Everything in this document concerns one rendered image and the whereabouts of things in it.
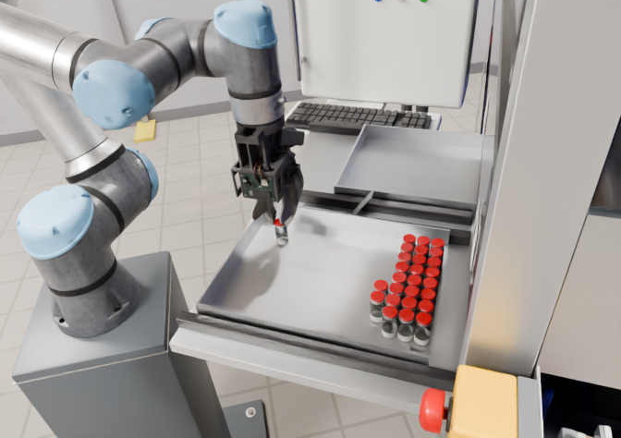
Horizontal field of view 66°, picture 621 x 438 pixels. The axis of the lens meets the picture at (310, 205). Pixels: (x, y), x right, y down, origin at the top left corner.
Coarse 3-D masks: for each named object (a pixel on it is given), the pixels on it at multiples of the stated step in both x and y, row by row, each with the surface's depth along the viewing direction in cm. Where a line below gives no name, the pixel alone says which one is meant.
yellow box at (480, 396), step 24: (456, 384) 45; (480, 384) 45; (504, 384) 44; (528, 384) 44; (456, 408) 43; (480, 408) 43; (504, 408) 43; (528, 408) 42; (456, 432) 42; (480, 432) 41; (504, 432) 41; (528, 432) 41
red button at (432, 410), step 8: (424, 392) 47; (432, 392) 46; (440, 392) 46; (424, 400) 46; (432, 400) 45; (440, 400) 45; (424, 408) 45; (432, 408) 45; (440, 408) 45; (424, 416) 45; (432, 416) 45; (440, 416) 45; (424, 424) 45; (432, 424) 45; (440, 424) 45; (432, 432) 46
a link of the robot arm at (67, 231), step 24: (48, 192) 79; (72, 192) 78; (96, 192) 81; (24, 216) 75; (48, 216) 74; (72, 216) 74; (96, 216) 79; (120, 216) 83; (24, 240) 74; (48, 240) 73; (72, 240) 74; (96, 240) 78; (48, 264) 75; (72, 264) 76; (96, 264) 79; (72, 288) 79
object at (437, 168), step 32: (384, 128) 111; (416, 128) 109; (352, 160) 104; (384, 160) 105; (416, 160) 104; (448, 160) 103; (480, 160) 102; (352, 192) 92; (384, 192) 90; (416, 192) 95; (448, 192) 94
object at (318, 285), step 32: (256, 224) 87; (320, 224) 88; (352, 224) 86; (384, 224) 83; (256, 256) 83; (288, 256) 83; (320, 256) 82; (352, 256) 81; (384, 256) 81; (224, 288) 78; (256, 288) 77; (288, 288) 76; (320, 288) 76; (352, 288) 76; (256, 320) 68; (288, 320) 71; (320, 320) 71; (352, 320) 71; (384, 352) 63; (416, 352) 61
